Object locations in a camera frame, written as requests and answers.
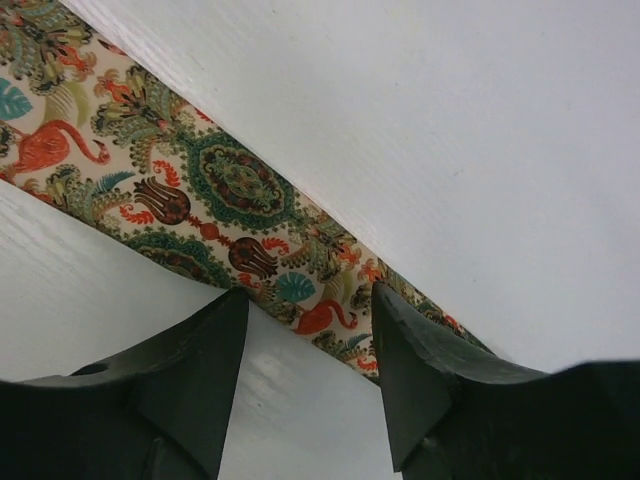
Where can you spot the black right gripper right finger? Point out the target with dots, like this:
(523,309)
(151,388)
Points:
(454,411)

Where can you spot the paisley flamingo patterned tie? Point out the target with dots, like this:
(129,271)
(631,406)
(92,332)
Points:
(92,133)

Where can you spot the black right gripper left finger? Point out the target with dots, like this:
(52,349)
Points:
(157,410)

